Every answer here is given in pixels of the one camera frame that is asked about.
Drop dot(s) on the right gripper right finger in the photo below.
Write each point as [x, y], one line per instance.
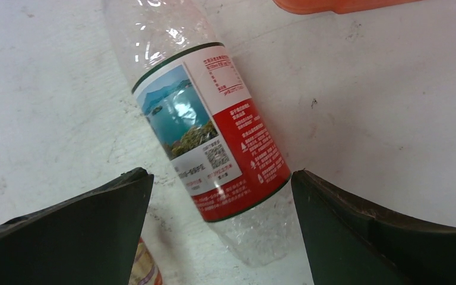
[351, 240]

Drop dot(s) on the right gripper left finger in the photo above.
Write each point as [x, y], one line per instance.
[88, 239]

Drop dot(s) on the orange plastic bin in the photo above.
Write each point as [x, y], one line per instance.
[305, 7]

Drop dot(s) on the red cap teal label bottle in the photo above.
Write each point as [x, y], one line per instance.
[203, 115]

